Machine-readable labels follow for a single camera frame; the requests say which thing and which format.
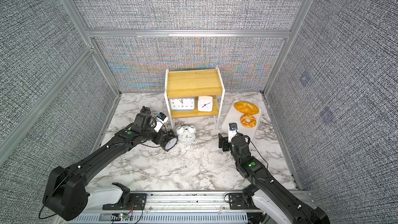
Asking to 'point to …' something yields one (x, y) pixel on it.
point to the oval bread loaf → (246, 108)
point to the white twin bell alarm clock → (186, 134)
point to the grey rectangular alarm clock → (182, 103)
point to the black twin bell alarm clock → (169, 141)
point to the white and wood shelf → (181, 84)
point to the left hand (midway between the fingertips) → (167, 131)
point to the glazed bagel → (249, 125)
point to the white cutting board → (230, 114)
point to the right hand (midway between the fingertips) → (226, 129)
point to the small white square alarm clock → (205, 103)
